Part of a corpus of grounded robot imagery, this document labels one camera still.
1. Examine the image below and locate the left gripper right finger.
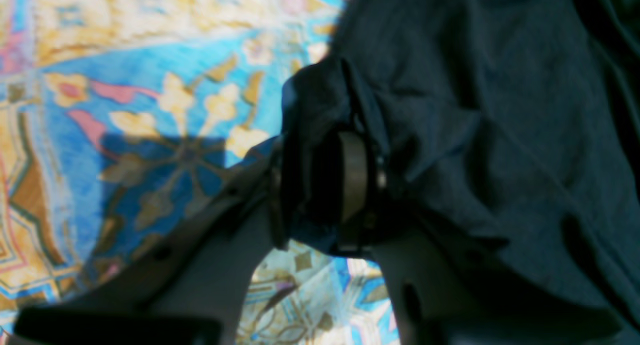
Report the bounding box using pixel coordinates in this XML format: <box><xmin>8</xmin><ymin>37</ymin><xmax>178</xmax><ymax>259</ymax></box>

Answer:
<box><xmin>337</xmin><ymin>131</ymin><xmax>622</xmax><ymax>345</ymax></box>

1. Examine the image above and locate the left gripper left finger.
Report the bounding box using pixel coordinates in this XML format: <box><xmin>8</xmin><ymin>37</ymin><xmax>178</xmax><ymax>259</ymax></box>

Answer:
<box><xmin>14</xmin><ymin>137</ymin><xmax>288</xmax><ymax>345</ymax></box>

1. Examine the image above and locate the black t-shirt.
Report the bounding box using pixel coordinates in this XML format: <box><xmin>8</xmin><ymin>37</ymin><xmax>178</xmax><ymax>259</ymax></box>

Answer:
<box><xmin>282</xmin><ymin>0</ymin><xmax>639</xmax><ymax>336</ymax></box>

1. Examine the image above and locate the patterned tablecloth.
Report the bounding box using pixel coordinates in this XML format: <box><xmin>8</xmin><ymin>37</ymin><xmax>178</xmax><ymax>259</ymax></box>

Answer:
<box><xmin>0</xmin><ymin>0</ymin><xmax>401</xmax><ymax>345</ymax></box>

